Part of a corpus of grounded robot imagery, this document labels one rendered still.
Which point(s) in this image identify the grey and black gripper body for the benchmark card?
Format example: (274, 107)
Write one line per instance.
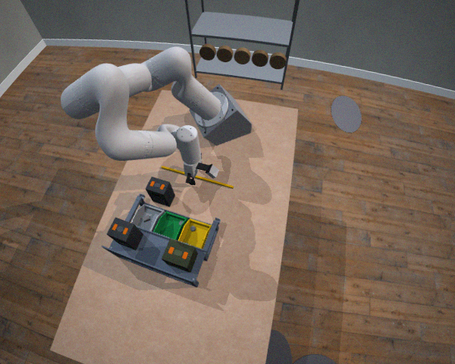
(191, 168)

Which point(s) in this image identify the green bin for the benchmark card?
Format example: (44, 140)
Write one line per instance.
(168, 225)

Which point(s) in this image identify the dark blue metal shelf rack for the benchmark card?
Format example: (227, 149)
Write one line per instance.
(150, 251)

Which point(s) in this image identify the yellow open bin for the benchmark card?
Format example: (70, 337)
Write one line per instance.
(195, 238)

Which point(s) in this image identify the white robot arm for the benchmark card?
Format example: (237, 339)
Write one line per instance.
(105, 89)

